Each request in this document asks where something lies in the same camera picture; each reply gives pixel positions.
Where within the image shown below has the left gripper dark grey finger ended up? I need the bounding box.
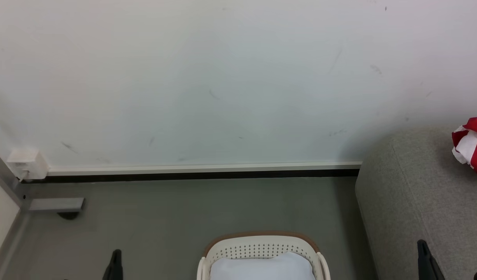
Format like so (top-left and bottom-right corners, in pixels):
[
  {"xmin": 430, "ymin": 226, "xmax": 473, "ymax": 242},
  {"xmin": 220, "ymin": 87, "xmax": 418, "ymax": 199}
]
[{"xmin": 102, "ymin": 249, "xmax": 124, "ymax": 280}]

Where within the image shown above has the white perforated laundry basket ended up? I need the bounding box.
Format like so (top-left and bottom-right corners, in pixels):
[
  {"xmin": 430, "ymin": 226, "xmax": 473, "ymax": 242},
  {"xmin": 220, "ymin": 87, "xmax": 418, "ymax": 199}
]
[{"xmin": 196, "ymin": 231, "xmax": 331, "ymax": 280}]

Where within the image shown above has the grey fabric sofa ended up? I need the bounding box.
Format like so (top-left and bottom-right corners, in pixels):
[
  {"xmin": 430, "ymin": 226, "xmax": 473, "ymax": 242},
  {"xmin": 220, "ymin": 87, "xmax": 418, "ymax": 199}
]
[{"xmin": 354, "ymin": 126, "xmax": 477, "ymax": 280}]

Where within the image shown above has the grey metal partition frame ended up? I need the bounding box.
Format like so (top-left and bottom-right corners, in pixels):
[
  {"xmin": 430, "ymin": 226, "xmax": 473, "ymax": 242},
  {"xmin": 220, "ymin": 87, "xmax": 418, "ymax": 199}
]
[{"xmin": 0, "ymin": 145, "xmax": 85, "ymax": 280}]

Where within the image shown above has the white wall socket box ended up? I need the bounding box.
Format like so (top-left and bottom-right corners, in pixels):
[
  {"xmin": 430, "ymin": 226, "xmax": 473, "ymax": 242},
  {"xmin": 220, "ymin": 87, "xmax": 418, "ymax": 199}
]
[{"xmin": 6, "ymin": 149, "xmax": 49, "ymax": 182}]

